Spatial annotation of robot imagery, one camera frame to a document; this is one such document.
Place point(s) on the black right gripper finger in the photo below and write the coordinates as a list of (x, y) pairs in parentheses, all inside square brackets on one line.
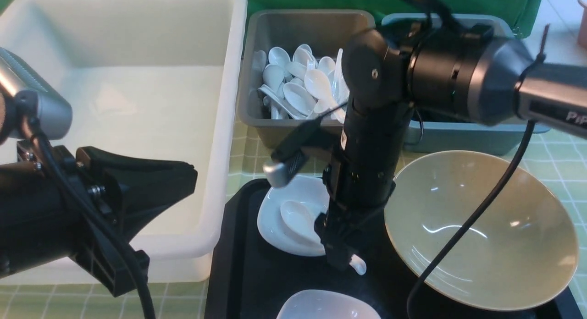
[(338, 253)]

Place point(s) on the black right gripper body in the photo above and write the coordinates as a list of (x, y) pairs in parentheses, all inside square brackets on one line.
[(360, 175)]

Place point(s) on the white square sauce dish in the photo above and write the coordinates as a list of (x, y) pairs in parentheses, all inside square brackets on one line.
[(269, 221)]

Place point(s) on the white ceramic soup spoon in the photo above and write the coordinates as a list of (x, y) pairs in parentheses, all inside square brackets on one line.
[(299, 217)]

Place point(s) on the beige noodle bowl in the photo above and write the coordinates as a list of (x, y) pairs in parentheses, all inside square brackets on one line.
[(521, 253)]

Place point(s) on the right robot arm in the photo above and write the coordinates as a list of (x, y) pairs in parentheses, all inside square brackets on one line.
[(444, 67)]

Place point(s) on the blue plastic chopstick bin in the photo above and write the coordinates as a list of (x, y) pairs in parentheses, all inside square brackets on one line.
[(440, 133)]

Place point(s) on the black plastic tray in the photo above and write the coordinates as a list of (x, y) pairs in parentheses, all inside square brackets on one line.
[(258, 263)]

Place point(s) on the pile of white spoons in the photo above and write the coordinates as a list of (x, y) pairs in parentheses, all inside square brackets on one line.
[(302, 85)]

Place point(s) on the grey plastic spoon bin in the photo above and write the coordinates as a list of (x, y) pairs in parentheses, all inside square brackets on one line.
[(325, 31)]

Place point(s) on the large white plastic tub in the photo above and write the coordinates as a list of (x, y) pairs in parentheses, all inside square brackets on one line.
[(153, 79)]

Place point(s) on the green checkered tablecloth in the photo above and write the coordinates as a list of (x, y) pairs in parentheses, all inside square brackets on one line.
[(556, 158)]

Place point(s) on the green backdrop cloth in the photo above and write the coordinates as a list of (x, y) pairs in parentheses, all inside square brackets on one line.
[(520, 15)]

